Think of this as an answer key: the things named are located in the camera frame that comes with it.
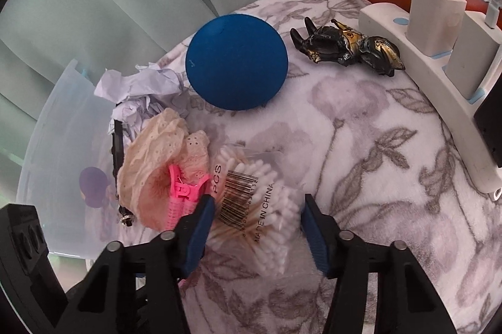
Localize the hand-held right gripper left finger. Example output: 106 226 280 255
65 195 216 334

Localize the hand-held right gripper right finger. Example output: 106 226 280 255
300 194 457 334

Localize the pink hair clip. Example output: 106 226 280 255
167 163 212 231

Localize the cotton swab pack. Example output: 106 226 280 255
204 144 304 276

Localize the cream lace scrunchie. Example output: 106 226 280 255
118 107 210 231

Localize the clear plastic storage container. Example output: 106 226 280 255
16 59 158 260

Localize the blue round ball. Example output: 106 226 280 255
185 14 289 111

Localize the black gold toy figure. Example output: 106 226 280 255
290 16 404 78

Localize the white power strip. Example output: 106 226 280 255
359 3 502 201

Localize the black power adapter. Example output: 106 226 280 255
473 87 502 154

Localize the white charger block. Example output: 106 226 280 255
445 9 502 101
406 0 467 58

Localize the pale green curtain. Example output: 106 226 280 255
0 0 293 201

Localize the white charging cable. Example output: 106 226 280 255
484 0 502 27

